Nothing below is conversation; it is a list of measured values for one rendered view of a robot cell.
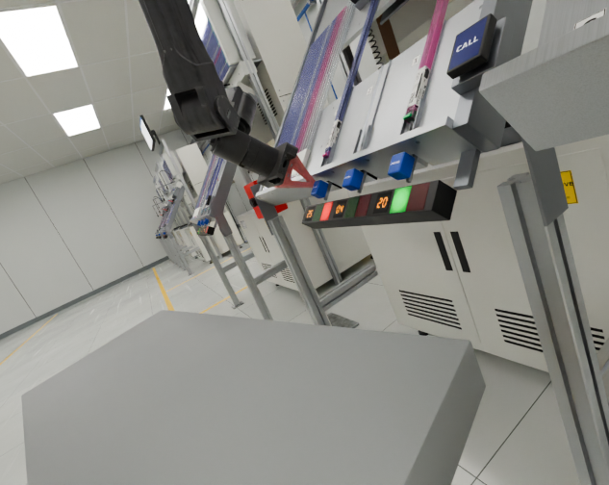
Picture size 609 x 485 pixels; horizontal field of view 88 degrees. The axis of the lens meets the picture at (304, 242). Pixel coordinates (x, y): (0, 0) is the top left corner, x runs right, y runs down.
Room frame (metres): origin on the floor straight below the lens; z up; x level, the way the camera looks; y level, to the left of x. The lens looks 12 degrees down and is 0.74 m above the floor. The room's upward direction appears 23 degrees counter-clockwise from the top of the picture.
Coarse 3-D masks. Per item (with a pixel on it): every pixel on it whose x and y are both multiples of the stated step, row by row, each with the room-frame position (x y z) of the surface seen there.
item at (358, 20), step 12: (336, 0) 1.07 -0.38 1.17; (348, 0) 0.95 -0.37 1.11; (384, 0) 0.72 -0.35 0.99; (396, 0) 0.77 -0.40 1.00; (408, 0) 0.73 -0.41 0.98; (324, 12) 1.15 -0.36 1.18; (336, 12) 1.02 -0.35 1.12; (360, 12) 0.83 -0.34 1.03; (384, 12) 0.81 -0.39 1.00; (324, 24) 1.09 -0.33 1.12; (360, 24) 0.80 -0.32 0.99; (348, 36) 0.84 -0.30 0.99
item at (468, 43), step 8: (480, 24) 0.34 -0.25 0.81; (464, 32) 0.36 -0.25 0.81; (472, 32) 0.35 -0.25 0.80; (480, 32) 0.34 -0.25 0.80; (456, 40) 0.37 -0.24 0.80; (464, 40) 0.35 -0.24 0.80; (472, 40) 0.34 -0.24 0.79; (480, 40) 0.33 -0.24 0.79; (456, 48) 0.36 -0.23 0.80; (464, 48) 0.35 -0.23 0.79; (472, 48) 0.34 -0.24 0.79; (456, 56) 0.35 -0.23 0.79; (464, 56) 0.34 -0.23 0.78; (472, 56) 0.33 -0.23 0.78; (456, 64) 0.35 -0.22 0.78
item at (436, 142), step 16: (416, 128) 0.40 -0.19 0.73; (432, 128) 0.37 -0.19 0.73; (448, 128) 0.36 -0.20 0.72; (384, 144) 0.45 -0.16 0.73; (400, 144) 0.42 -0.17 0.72; (416, 144) 0.41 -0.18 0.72; (432, 144) 0.40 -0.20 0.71; (448, 144) 0.39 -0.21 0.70; (464, 144) 0.38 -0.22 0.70; (352, 160) 0.51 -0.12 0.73; (368, 160) 0.49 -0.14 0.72; (384, 160) 0.48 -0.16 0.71; (432, 160) 0.43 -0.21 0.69; (448, 160) 0.42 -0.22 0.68; (320, 176) 0.63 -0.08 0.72; (336, 176) 0.60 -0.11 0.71; (368, 176) 0.55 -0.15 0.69; (384, 176) 0.53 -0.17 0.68; (272, 192) 0.85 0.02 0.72; (288, 192) 0.81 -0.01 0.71; (304, 192) 0.76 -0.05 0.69
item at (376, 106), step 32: (480, 0) 0.43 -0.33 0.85; (448, 32) 0.47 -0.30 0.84; (416, 64) 0.51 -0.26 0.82; (352, 96) 0.67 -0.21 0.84; (384, 96) 0.55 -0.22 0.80; (448, 96) 0.41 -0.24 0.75; (320, 128) 0.76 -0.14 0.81; (352, 128) 0.61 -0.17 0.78; (384, 128) 0.51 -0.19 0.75; (320, 160) 0.68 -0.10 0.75
